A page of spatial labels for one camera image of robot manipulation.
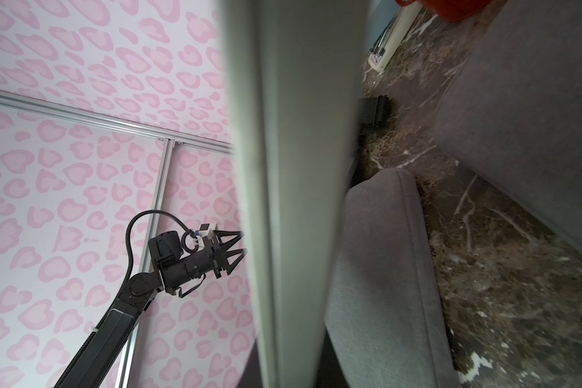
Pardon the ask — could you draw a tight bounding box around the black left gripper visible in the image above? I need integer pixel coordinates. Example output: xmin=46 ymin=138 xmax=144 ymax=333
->
xmin=148 ymin=224 xmax=247 ymax=297

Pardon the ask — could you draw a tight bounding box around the dark green laptop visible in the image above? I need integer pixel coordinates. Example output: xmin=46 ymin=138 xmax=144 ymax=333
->
xmin=220 ymin=1 xmax=368 ymax=387

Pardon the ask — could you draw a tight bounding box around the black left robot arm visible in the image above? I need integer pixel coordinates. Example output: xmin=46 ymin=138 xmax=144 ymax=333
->
xmin=55 ymin=224 xmax=246 ymax=387

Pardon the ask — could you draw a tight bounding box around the dark grey laptop case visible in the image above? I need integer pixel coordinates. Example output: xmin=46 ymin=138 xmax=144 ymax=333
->
xmin=433 ymin=1 xmax=582 ymax=254

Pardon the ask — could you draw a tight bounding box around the light blue eraser box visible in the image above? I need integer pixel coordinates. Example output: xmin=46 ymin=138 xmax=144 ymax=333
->
xmin=368 ymin=1 xmax=423 ymax=73

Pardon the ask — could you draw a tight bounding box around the red pencil cup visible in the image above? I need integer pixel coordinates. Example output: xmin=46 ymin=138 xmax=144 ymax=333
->
xmin=395 ymin=0 xmax=491 ymax=23

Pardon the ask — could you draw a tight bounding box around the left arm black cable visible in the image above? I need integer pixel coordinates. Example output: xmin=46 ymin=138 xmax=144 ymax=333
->
xmin=123 ymin=209 xmax=195 ymax=292

